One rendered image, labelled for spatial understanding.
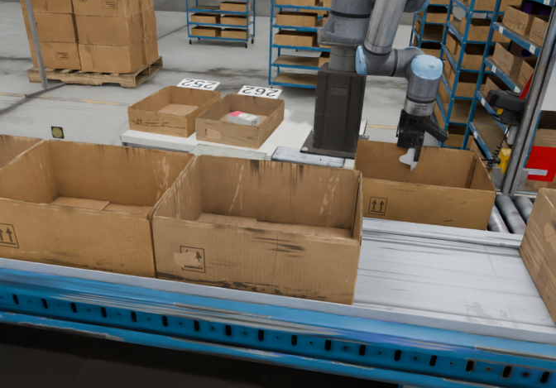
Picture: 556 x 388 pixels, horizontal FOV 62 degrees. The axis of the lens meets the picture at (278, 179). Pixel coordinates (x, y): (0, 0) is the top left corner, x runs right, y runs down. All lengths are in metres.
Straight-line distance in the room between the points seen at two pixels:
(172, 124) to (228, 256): 1.21
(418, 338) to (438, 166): 0.88
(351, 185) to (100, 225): 0.55
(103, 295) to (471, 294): 0.73
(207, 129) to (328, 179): 0.95
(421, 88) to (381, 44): 0.18
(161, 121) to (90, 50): 3.63
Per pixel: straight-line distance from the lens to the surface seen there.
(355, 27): 1.78
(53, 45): 5.87
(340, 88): 1.81
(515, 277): 1.15
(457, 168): 1.67
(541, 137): 2.29
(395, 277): 1.04
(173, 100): 2.44
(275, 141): 1.99
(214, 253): 0.89
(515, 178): 1.80
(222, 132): 1.93
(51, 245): 1.04
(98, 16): 5.51
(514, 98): 1.72
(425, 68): 1.46
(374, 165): 1.64
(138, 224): 0.91
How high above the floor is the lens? 1.51
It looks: 27 degrees down
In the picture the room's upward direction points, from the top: 2 degrees clockwise
